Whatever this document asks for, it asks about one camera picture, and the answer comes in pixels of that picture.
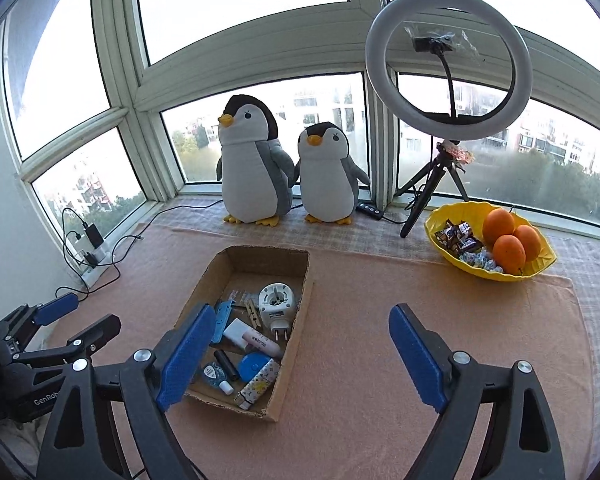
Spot wooden clothespin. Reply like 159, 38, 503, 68
245, 297, 262, 330

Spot white usb charger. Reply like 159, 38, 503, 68
223, 318, 253, 352

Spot patterned white lighter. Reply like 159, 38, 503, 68
236, 359, 280, 411

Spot checkered grey cloth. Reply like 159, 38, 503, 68
150, 195, 600, 474

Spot black inline remote control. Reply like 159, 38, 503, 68
356, 203, 384, 220

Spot blue plastic phone stand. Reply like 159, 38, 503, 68
211, 300, 234, 344

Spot wrapped candies pile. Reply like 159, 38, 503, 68
434, 220, 503, 272

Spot pink towel mat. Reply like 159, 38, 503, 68
44, 224, 596, 480

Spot black tripod stand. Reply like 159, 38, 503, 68
393, 140, 469, 238

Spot pink lotion bottle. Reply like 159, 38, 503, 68
242, 327, 284, 359

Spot yellow fruit bowl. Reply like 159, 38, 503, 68
425, 202, 557, 282

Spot white travel adapter plug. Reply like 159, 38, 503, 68
258, 283, 298, 341

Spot blue clear small bottle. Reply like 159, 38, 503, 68
201, 361, 234, 396

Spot small penguin plush toy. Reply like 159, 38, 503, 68
294, 122, 370, 226

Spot large penguin plush toy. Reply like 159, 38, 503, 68
216, 94, 296, 226

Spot white power strip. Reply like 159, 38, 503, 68
70, 236, 110, 287

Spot black phone holder clamp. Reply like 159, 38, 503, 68
403, 22, 480, 61

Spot white ring light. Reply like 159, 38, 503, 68
364, 0, 534, 143

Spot black cylinder tube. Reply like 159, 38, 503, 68
213, 349, 240, 382

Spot orange fruit right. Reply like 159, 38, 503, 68
514, 224, 542, 262

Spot blue round tape measure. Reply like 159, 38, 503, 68
237, 351, 271, 382

